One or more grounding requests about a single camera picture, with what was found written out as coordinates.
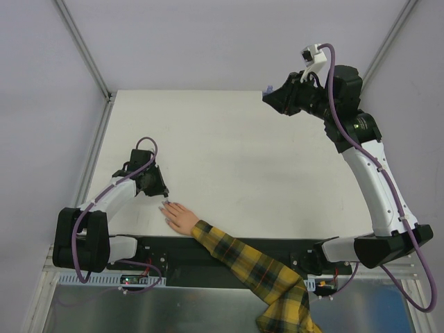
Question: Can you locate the purple nail polish bottle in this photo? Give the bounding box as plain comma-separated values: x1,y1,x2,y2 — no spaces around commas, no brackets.
262,85,275,96

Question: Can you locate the yellow plaid sleeve forearm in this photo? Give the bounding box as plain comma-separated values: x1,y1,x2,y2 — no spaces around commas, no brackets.
191,221,321,332

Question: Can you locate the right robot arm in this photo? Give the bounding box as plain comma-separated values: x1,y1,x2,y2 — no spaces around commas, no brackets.
262,65,434,274

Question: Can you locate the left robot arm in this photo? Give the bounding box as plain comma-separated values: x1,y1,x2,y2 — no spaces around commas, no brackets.
53,148,169,273

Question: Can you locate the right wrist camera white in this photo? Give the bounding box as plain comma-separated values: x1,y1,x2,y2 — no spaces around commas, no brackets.
300,44,327,83

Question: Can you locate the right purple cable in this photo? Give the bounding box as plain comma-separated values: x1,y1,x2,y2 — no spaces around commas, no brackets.
310,43,438,313

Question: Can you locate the purple cable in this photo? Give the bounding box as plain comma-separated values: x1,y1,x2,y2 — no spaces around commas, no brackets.
55,137,164,306
310,43,438,313

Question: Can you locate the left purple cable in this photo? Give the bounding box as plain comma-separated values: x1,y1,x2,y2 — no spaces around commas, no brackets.
55,137,164,306

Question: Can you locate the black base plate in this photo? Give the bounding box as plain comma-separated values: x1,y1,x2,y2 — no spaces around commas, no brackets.
65,232,386,289

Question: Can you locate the left aluminium frame post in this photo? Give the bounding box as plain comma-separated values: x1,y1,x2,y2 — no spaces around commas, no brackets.
52,0,117,102

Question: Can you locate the aluminium frame post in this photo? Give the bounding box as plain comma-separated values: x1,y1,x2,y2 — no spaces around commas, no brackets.
52,0,117,102
361,0,421,95

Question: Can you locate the white cable duct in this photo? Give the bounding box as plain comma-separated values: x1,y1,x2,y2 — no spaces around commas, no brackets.
58,273,167,288

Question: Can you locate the right aluminium frame post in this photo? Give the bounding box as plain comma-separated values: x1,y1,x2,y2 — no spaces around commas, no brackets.
361,0,421,95

